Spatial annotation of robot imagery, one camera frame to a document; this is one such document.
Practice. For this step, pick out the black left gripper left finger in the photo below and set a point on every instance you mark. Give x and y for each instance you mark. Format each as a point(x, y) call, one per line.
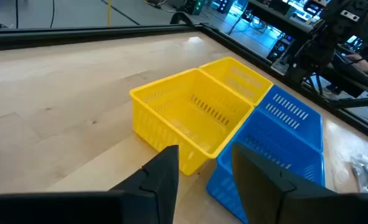
point(158, 186)

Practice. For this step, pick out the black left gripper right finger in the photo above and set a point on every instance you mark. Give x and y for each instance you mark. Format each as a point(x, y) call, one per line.
point(264, 193)

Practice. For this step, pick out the clear bag with black puff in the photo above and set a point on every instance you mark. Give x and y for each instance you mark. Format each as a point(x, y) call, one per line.
point(367, 174)

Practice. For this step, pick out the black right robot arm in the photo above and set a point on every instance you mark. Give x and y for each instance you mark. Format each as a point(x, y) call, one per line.
point(314, 53)

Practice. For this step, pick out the person's hand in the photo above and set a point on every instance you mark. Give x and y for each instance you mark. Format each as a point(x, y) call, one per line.
point(359, 63)

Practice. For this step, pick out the blue plastic basket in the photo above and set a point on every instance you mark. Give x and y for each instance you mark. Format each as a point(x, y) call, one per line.
point(264, 137)
point(292, 124)

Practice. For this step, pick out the black workbench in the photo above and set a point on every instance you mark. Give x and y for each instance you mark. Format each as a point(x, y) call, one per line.
point(277, 20)

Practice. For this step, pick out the computer tower with lights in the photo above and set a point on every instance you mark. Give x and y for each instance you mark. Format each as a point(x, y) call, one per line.
point(280, 48)
point(224, 5)
point(194, 7)

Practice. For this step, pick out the yellow plastic basket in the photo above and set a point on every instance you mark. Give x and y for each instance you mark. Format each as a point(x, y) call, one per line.
point(233, 77)
point(202, 124)

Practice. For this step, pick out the black support beam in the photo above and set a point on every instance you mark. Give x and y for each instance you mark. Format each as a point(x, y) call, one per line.
point(358, 102)

